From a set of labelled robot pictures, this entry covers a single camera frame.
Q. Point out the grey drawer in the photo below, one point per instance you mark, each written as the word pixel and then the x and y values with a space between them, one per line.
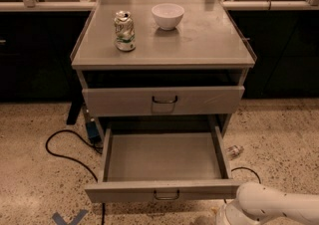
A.
pixel 166 166
pixel 162 101

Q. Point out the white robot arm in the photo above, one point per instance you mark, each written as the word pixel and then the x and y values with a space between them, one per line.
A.
pixel 257 204

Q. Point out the grey top drawer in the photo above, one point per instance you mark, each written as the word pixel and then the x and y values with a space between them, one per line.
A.
pixel 162 101

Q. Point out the grey drawer cabinet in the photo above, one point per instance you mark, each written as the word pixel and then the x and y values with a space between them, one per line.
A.
pixel 203 50

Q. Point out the crushed green soda can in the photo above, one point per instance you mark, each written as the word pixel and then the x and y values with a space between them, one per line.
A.
pixel 125 31

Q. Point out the blue power adapter box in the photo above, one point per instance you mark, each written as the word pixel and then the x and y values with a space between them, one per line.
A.
pixel 92 132

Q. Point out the white ceramic bowl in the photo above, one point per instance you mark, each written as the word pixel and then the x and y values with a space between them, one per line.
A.
pixel 167 15

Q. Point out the clear plastic bottle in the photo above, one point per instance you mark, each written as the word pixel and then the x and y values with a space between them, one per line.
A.
pixel 234 151

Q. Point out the dark lab bench left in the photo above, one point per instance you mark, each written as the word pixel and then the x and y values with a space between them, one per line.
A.
pixel 35 54

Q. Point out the dark lab bench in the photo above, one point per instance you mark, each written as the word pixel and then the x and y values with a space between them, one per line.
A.
pixel 35 54
pixel 286 45

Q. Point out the blue tape floor marker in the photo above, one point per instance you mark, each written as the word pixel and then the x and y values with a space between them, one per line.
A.
pixel 75 220

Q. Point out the dark lab bench right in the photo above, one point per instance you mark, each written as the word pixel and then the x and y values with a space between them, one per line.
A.
pixel 286 45

